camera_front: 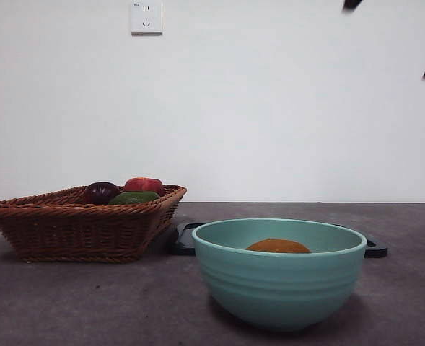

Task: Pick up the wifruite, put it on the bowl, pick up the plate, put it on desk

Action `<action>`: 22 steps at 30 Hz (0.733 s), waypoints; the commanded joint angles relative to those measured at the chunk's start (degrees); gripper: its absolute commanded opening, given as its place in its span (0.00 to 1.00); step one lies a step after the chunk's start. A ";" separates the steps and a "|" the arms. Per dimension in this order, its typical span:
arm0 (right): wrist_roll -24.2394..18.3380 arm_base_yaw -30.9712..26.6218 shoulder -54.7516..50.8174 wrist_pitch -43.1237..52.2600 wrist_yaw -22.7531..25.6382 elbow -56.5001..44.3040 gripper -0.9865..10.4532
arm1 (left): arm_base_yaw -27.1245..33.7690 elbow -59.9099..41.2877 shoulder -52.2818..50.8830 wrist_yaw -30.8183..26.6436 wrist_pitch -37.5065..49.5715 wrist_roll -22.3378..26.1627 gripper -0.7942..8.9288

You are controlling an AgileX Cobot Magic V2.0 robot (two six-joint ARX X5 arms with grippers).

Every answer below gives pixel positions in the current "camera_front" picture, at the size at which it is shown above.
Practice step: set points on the yellow-orange kiwifruit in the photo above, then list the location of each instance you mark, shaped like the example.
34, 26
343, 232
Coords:
279, 247

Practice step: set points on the teal ribbed bowl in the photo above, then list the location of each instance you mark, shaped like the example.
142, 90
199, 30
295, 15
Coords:
277, 288

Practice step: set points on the red apple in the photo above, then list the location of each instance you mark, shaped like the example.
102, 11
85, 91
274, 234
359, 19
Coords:
143, 185

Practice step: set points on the dark rectangular tray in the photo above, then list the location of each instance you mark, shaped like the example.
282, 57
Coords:
183, 242

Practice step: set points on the green avocado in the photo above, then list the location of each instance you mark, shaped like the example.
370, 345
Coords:
132, 199

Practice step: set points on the dark purple fruit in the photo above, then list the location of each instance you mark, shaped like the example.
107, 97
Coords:
99, 192

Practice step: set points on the brown wicker basket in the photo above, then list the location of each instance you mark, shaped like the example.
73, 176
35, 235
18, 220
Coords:
71, 234

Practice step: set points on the white wall socket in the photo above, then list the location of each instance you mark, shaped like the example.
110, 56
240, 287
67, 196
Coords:
147, 18

